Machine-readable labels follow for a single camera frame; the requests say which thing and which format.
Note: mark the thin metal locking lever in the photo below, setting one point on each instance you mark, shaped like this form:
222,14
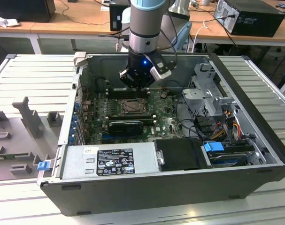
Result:
133,99
135,113

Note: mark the silver square CPU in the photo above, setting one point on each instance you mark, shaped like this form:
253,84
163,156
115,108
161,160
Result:
134,106

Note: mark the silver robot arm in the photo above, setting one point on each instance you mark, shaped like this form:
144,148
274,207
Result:
144,23

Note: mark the black RAM slot bank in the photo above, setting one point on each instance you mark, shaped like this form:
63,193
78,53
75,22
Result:
130,118
116,95

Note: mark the CPU socket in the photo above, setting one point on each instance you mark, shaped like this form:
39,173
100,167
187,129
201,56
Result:
123,112

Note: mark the black graphics card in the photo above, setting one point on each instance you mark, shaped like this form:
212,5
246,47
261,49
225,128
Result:
125,128

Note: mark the green motherboard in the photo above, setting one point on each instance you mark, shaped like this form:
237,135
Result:
163,126

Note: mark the small black computer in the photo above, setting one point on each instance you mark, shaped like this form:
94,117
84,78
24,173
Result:
115,18

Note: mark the pale blue teach pendant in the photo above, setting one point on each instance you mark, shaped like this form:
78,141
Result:
184,35

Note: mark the grey metal drive cage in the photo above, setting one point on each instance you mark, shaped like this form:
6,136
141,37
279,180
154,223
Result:
196,96

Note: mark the wooden desk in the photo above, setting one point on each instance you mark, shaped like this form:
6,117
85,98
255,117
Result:
86,25

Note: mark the black plastic shroud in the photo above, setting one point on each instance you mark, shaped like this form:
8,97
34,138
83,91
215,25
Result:
179,154

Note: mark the white cup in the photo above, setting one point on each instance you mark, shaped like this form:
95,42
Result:
205,2

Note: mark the hard disk in blue carrier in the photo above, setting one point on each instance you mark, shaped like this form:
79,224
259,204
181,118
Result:
213,148

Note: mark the grey power supply unit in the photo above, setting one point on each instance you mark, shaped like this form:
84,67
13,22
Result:
74,164

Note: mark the black open PC case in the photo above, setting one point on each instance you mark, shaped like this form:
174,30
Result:
156,194

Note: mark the black desktop computer tower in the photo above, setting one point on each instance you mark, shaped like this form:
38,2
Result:
257,21

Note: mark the blue case latch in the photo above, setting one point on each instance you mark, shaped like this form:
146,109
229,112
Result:
43,166

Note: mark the large black box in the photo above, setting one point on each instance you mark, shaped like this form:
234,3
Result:
22,9

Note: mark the grey parts rack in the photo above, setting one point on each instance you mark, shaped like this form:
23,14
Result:
15,140

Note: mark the crumpled white paper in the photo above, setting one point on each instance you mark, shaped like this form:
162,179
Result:
6,22

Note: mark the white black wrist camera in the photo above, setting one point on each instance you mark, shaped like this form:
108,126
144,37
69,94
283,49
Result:
159,72

